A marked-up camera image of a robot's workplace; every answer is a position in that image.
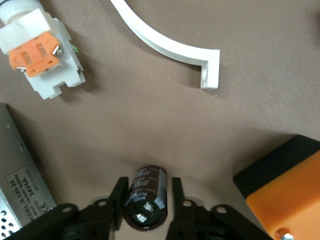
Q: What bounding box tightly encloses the orange button enclosure box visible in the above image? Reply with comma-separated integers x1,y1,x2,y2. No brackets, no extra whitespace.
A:
232,134,320,240

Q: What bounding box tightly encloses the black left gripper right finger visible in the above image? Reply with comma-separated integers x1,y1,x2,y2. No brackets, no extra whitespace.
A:
166,177,273,240

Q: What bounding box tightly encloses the black cylindrical capacitor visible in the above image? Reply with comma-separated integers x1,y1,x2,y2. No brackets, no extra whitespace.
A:
122,163,168,230

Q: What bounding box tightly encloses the large white arc bracket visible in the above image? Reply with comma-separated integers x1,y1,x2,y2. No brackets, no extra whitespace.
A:
109,0,221,90

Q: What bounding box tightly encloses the brown table cover mat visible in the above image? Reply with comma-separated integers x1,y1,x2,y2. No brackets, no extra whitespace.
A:
0,0,320,240

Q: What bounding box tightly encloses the red and white switch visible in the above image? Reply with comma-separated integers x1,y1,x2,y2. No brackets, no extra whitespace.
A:
0,0,86,101

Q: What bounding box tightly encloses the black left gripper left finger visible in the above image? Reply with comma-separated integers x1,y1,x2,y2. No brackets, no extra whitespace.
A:
22,176,130,240

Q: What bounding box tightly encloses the perforated metal power supply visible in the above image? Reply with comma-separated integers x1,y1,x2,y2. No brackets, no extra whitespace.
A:
0,102,59,240

